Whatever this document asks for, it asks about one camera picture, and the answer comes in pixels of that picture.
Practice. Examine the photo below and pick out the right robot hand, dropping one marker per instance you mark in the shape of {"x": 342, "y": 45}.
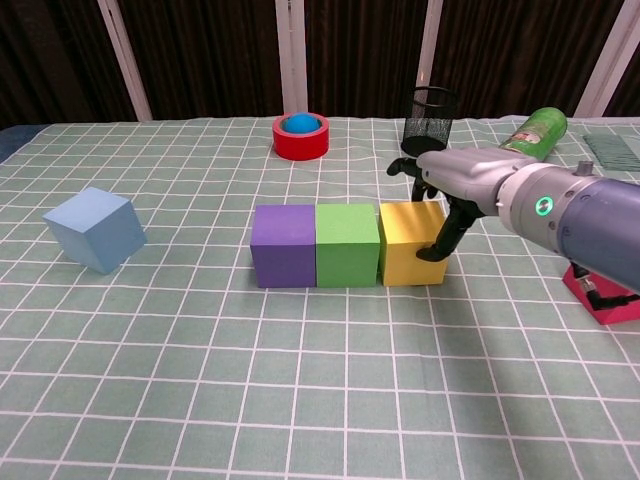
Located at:
{"x": 465, "y": 175}

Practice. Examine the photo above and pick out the yellow foam cube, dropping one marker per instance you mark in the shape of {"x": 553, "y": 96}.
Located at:
{"x": 405, "y": 240}

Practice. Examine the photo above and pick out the green foam cube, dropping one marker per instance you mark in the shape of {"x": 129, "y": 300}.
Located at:
{"x": 347, "y": 245}

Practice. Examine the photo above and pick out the purple foam cube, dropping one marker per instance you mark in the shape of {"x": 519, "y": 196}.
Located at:
{"x": 282, "y": 250}

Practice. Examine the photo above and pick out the pink foam cube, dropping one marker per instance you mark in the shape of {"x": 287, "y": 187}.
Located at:
{"x": 612, "y": 315}

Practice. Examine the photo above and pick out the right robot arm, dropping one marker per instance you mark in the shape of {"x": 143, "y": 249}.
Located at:
{"x": 590, "y": 220}

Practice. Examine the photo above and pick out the black mesh pen holder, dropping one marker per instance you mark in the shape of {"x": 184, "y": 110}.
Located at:
{"x": 425, "y": 125}

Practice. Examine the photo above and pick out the green chips can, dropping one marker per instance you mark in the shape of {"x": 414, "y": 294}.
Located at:
{"x": 537, "y": 132}

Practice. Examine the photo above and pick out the red tape roll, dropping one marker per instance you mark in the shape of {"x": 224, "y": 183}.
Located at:
{"x": 300, "y": 147}

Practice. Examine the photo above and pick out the blue ball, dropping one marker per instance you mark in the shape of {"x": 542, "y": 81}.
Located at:
{"x": 301, "y": 124}

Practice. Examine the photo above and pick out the green checkered tablecloth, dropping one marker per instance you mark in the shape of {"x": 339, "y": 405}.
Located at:
{"x": 320, "y": 400}

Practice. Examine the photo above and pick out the light blue foam cube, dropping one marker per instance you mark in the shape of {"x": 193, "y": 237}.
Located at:
{"x": 95, "y": 230}

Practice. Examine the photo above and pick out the white frame post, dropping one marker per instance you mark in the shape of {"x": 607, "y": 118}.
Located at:
{"x": 125, "y": 60}
{"x": 430, "y": 50}
{"x": 291, "y": 60}
{"x": 607, "y": 60}

